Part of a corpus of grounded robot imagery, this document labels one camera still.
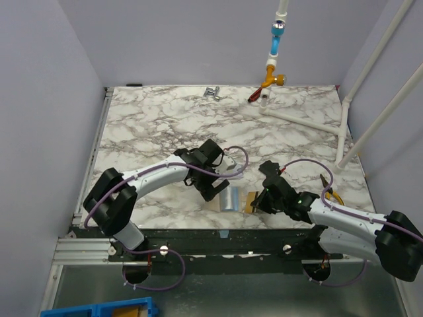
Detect yellow handled pliers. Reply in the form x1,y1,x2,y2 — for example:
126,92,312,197
320,174,344,205

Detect blue plastic bin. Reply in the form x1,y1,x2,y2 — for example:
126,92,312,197
40,297,159,317

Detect aluminium extrusion frame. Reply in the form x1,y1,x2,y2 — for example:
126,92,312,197
39,87,114,312

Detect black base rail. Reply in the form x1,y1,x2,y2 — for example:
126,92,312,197
108,227,329,275

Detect beige card holder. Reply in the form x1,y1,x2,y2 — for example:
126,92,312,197
207,197,221,212

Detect white PVC pipe frame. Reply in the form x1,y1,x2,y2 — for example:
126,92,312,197
258,0,423,174

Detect blue pipe valve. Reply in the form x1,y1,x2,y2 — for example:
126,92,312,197
270,20,286,55

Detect silver metal clamp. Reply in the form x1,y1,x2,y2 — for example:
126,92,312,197
203,87,221,101

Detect silver VIP card stack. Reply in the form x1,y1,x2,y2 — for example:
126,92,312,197
219,186,240,212

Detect red handled tool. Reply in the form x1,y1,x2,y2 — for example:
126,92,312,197
247,87,262,103

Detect gold card stack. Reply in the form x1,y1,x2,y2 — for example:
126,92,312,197
244,191,259,214

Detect brass faucet tap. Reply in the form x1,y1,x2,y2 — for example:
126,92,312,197
260,64,287,89

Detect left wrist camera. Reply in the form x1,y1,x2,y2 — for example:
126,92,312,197
215,156,243,180

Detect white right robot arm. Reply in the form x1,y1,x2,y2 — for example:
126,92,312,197
251,160,422,282

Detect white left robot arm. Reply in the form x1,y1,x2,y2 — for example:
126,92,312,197
83,139,229,261

